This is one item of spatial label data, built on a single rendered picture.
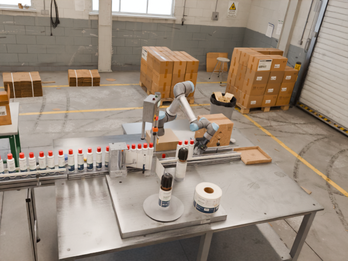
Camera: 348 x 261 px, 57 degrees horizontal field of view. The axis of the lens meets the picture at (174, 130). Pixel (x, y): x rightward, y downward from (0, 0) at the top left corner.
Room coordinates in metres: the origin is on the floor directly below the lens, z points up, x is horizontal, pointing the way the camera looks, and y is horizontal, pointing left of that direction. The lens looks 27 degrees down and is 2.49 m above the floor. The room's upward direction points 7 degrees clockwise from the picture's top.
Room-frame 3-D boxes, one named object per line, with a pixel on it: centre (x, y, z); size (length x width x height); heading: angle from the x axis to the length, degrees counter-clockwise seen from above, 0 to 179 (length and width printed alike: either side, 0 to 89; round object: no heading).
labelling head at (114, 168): (2.23, 0.43, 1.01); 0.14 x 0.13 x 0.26; 113
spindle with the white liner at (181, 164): (2.26, -0.10, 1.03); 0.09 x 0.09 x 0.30
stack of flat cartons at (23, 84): (5.67, 2.98, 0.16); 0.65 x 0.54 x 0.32; 120
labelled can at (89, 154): (2.23, 0.67, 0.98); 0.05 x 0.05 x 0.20
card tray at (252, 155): (2.88, -0.84, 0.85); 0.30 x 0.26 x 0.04; 113
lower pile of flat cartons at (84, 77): (6.63, 2.10, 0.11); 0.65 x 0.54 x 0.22; 112
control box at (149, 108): (2.52, 0.21, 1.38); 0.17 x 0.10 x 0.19; 168
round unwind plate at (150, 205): (1.86, 0.01, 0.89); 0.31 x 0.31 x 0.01
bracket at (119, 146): (2.23, 0.43, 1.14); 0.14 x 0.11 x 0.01; 113
